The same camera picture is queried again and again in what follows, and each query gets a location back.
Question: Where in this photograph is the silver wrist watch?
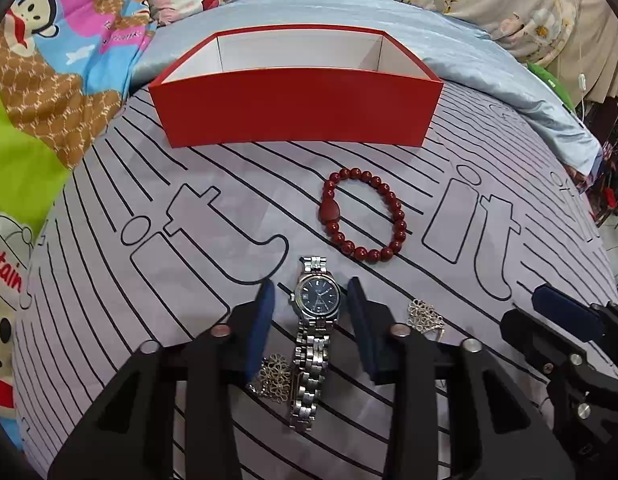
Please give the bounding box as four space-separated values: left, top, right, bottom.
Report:
289 256 341 432

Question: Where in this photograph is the red open gift box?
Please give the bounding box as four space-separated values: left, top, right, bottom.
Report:
149 24 443 148

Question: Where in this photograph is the green plastic object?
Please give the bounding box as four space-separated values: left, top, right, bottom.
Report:
526 63 576 112

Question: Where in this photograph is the light blue quilt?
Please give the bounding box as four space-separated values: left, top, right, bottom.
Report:
130 0 602 177

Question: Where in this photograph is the colourful monkey cartoon blanket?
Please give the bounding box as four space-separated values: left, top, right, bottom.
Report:
0 0 154 437

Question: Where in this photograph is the silver flower chain bracelet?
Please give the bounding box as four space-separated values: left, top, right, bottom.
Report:
247 352 295 403

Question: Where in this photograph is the silver chain earring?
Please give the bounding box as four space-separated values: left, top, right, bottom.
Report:
407 299 446 342

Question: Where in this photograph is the red bead bracelet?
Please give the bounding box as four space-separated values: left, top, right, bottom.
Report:
317 167 408 264

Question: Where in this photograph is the white cable with switch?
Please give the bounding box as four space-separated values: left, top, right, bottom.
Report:
570 0 590 116

